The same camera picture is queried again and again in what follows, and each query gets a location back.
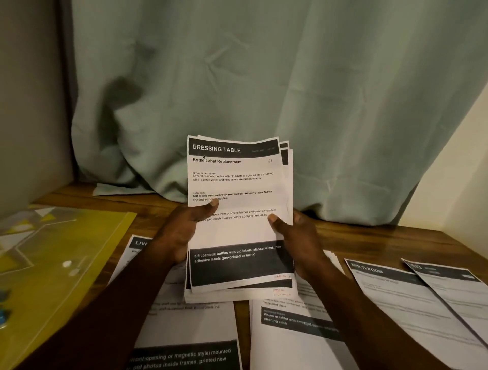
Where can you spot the person's left hand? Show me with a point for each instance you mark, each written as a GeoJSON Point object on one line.
{"type": "Point", "coordinates": [176, 236]}

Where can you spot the person's right hand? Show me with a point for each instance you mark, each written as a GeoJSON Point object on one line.
{"type": "Point", "coordinates": [301, 244]}

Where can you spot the person's left thumb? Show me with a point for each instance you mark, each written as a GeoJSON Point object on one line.
{"type": "Point", "coordinates": [204, 210]}

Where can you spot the person's right thumb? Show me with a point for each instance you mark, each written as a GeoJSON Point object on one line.
{"type": "Point", "coordinates": [277, 225]}

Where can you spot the stack of printed task sheets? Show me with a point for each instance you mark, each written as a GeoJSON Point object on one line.
{"type": "Point", "coordinates": [240, 213]}

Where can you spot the person's left forearm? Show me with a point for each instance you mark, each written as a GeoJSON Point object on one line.
{"type": "Point", "coordinates": [91, 312]}

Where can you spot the person's right forearm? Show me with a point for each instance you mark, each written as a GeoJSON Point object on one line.
{"type": "Point", "coordinates": [377, 324]}

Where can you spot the printed sheet with grey band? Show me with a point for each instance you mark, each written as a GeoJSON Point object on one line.
{"type": "Point", "coordinates": [297, 327]}

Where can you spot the printed sheet with black footer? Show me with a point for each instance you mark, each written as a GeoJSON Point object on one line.
{"type": "Point", "coordinates": [190, 327]}

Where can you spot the grey-green curtain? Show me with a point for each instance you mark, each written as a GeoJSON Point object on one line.
{"type": "Point", "coordinates": [267, 95]}

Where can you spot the printed sheet with black header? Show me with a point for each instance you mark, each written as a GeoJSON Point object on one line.
{"type": "Point", "coordinates": [411, 308]}
{"type": "Point", "coordinates": [453, 286]}

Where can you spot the yellow plastic document folder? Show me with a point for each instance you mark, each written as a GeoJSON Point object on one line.
{"type": "Point", "coordinates": [45, 267]}

